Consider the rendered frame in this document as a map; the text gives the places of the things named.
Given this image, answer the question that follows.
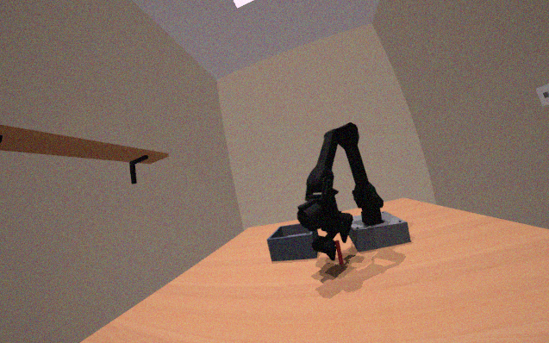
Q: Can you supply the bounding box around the dark red peg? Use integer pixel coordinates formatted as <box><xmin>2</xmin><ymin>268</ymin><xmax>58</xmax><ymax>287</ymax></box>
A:
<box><xmin>335</xmin><ymin>240</ymin><xmax>344</xmax><ymax>265</ymax></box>

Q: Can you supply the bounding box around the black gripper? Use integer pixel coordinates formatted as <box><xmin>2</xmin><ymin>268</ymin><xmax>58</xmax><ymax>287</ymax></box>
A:
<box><xmin>311</xmin><ymin>210</ymin><xmax>353</xmax><ymax>261</ymax></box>

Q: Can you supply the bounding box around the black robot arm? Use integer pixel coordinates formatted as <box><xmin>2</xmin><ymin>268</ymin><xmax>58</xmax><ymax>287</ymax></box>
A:
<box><xmin>297</xmin><ymin>122</ymin><xmax>384</xmax><ymax>232</ymax></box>

